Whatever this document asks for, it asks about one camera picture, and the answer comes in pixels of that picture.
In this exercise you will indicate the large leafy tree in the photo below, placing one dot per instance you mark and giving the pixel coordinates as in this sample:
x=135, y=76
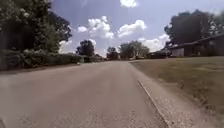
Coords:
x=30, y=23

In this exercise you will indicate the row of distant trees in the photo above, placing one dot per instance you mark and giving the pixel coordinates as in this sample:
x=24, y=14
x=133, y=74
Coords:
x=128, y=51

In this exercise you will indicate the grey asphalt road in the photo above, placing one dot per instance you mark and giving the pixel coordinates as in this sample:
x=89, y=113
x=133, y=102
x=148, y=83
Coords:
x=83, y=96

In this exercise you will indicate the low house with dark roof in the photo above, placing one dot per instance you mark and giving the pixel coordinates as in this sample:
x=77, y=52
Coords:
x=200, y=46

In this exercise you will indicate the pale concrete kerb strip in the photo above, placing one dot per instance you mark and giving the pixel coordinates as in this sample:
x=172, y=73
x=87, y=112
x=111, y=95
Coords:
x=166, y=100

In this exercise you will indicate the round green tree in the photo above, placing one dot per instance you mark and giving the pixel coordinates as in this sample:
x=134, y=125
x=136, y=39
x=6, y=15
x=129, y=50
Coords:
x=85, y=48

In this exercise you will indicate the dry grass lawn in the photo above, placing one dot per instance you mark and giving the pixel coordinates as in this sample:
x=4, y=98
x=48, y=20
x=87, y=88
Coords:
x=190, y=73

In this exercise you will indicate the tall dark tree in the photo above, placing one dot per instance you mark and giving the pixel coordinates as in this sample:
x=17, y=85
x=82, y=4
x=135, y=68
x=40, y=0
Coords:
x=186, y=28

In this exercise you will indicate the low green hedge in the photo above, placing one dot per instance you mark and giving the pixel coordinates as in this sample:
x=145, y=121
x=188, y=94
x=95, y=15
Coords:
x=40, y=58

